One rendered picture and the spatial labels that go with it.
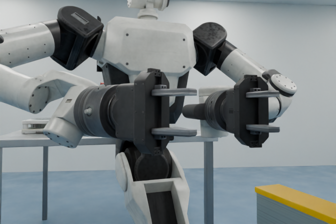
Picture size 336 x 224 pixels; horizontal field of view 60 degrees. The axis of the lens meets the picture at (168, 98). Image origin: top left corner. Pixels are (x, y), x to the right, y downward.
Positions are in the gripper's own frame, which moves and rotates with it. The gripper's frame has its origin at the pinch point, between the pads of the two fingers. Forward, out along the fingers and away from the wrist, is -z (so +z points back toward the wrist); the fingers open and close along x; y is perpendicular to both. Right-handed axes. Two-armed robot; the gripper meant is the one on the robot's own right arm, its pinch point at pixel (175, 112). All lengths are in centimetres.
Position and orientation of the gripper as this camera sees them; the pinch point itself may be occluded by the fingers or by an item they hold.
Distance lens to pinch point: 40.5
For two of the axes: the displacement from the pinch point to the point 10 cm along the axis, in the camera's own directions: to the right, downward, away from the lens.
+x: 0.0, 10.0, -0.4
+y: -6.2, -0.3, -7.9
